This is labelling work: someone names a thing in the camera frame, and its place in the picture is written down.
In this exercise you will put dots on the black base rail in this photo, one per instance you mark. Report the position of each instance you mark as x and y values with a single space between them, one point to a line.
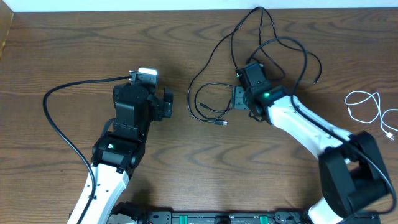
167 217

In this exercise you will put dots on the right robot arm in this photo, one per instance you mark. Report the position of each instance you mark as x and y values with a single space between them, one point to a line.
352 172

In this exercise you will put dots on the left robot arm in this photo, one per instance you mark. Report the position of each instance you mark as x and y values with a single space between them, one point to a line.
117 153

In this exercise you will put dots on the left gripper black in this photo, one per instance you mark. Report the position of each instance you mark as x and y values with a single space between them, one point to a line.
163 106

